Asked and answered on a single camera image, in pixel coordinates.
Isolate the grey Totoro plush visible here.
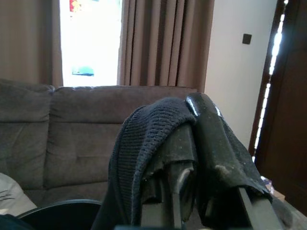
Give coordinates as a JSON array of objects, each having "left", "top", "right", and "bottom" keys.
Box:
[{"left": 0, "top": 172, "right": 38, "bottom": 215}]

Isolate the dark grey sofa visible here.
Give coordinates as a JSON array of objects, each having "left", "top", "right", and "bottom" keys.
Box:
[{"left": 0, "top": 78, "right": 307, "bottom": 230}]

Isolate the black plastic bucket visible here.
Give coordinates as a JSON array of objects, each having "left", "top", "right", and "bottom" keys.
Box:
[{"left": 18, "top": 198, "right": 104, "bottom": 230}]

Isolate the dark wooden door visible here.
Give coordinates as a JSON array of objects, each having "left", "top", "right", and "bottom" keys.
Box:
[{"left": 248, "top": 0, "right": 307, "bottom": 209}]

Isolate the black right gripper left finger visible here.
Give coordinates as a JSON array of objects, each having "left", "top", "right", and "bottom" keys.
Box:
[{"left": 140, "top": 121, "right": 200, "bottom": 230}]

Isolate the bright window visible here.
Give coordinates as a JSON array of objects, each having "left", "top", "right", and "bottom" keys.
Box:
[{"left": 59, "top": 0, "right": 123, "bottom": 87}]

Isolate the brown curtain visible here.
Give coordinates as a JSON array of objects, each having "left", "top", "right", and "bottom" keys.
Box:
[
  {"left": 0, "top": 0, "right": 63, "bottom": 87},
  {"left": 117, "top": 0, "right": 215, "bottom": 93}
]

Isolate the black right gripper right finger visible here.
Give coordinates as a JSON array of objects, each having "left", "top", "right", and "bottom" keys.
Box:
[{"left": 186, "top": 92, "right": 285, "bottom": 230}]

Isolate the black knit garment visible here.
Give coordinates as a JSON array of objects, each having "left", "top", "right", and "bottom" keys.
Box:
[{"left": 91, "top": 97, "right": 200, "bottom": 230}]

